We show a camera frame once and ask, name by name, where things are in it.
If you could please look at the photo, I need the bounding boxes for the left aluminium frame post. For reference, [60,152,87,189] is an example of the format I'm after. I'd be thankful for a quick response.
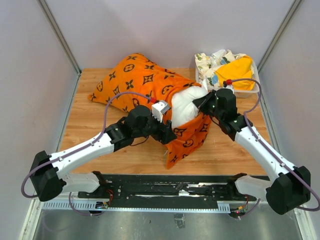
[36,0,82,75]

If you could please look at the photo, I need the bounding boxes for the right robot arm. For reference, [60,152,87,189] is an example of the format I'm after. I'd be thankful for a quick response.
[192,88,311,215]

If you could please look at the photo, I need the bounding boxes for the yellow cloth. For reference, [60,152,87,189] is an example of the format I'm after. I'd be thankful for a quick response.
[215,55,255,91]

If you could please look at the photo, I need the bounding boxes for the right aluminium frame post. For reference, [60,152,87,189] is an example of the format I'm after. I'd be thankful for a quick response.
[257,0,304,73]

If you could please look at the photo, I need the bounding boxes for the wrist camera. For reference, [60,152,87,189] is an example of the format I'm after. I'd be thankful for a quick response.
[151,100,171,123]
[222,79,235,94]

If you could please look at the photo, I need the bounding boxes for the white slotted cable duct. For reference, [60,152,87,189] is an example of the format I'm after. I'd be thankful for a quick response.
[42,199,231,214]

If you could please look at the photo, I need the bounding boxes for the orange patterned pillowcase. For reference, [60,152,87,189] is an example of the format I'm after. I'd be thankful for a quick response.
[87,53,211,169]

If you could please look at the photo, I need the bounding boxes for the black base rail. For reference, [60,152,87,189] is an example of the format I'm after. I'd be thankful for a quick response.
[77,173,256,211]

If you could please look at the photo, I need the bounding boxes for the white plastic basket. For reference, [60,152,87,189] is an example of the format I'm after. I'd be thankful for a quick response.
[195,59,260,98]

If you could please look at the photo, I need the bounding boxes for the white printed cloth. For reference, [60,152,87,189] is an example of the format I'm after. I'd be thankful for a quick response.
[194,49,246,90]

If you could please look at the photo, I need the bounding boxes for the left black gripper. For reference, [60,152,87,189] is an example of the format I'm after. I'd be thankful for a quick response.
[133,110,178,145]

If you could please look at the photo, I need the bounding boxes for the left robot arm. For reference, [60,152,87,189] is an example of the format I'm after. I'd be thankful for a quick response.
[29,101,177,202]

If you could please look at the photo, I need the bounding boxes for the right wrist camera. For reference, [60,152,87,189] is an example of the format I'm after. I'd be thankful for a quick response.
[222,79,235,94]

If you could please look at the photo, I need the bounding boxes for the aluminium frame post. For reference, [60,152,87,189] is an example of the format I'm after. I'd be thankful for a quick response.
[36,0,82,75]
[257,0,304,73]

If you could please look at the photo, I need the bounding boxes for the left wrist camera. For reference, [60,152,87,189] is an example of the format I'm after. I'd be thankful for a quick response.
[151,100,171,123]

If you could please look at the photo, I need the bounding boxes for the white pillow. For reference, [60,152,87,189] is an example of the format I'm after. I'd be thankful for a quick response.
[171,82,209,128]

